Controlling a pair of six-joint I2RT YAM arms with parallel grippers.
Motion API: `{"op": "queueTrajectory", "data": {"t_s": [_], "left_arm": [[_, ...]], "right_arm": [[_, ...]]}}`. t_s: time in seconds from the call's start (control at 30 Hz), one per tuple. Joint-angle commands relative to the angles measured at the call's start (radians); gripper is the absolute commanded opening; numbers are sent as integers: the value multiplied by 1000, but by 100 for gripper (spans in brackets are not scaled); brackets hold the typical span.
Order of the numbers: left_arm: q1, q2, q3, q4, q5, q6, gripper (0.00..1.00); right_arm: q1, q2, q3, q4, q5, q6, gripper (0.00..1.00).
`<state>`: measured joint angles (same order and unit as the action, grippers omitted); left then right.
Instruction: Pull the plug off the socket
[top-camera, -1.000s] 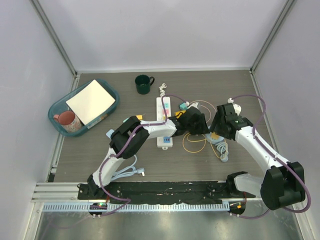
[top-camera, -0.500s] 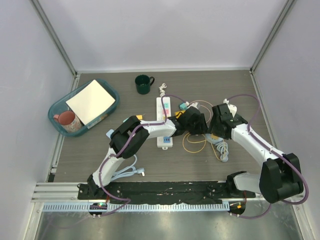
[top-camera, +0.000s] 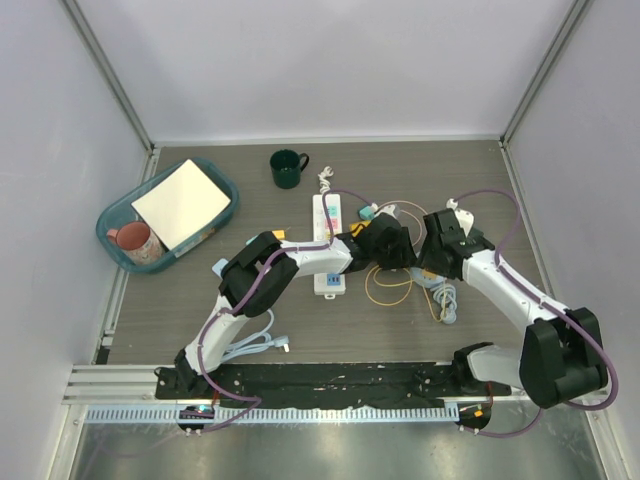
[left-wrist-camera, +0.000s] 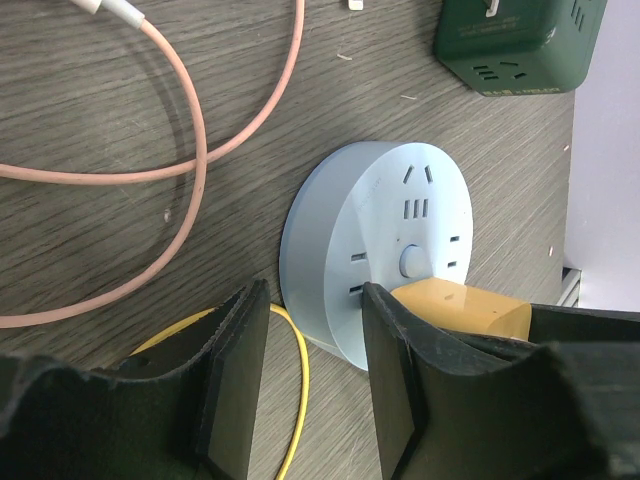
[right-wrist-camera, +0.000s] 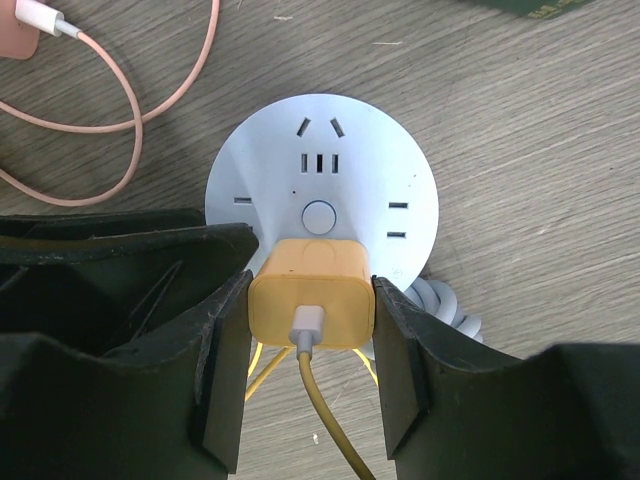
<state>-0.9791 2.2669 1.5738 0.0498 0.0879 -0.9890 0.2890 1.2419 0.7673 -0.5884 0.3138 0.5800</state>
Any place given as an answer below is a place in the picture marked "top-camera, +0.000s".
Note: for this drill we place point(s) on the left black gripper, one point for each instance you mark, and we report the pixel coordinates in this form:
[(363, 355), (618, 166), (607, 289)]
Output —
[(404, 255)]

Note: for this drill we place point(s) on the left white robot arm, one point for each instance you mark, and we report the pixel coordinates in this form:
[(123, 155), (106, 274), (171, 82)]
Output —
[(254, 279)]

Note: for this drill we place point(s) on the dark green mug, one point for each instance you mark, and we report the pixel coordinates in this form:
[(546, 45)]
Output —
[(287, 166)]

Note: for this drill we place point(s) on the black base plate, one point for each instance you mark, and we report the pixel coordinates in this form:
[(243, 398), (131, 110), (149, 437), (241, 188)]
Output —
[(342, 385)]

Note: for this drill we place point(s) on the pink mug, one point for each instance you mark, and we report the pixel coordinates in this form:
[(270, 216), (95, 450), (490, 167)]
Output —
[(138, 241)]

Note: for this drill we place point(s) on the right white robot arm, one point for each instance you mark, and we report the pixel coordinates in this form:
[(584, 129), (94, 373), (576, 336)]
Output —
[(561, 356)]

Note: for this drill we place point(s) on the yellow cube socket adapter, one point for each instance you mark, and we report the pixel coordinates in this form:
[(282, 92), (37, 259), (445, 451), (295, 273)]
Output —
[(357, 227)]

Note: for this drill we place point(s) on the teal plug adapter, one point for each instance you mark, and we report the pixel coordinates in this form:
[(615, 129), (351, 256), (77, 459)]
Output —
[(367, 212)]

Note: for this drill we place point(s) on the round blue socket base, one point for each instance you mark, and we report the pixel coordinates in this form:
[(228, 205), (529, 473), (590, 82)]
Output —
[(417, 277)]

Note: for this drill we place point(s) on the white square board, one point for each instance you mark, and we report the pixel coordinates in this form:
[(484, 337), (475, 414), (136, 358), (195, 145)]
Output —
[(181, 205)]

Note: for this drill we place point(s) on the white power strip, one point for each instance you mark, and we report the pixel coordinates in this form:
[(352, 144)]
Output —
[(327, 217)]

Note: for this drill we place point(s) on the teal plastic tray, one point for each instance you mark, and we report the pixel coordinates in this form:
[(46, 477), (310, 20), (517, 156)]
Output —
[(121, 213)]

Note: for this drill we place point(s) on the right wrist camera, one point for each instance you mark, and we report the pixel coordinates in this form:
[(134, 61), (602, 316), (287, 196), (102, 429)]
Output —
[(464, 217)]

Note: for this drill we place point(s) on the small teal charger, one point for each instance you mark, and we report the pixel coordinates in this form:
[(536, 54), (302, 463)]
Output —
[(253, 242)]

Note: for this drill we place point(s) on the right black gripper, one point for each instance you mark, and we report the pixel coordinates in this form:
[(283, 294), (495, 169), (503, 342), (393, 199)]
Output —
[(425, 259)]

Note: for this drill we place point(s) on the light blue power strip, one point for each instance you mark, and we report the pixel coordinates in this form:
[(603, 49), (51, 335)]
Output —
[(219, 266)]

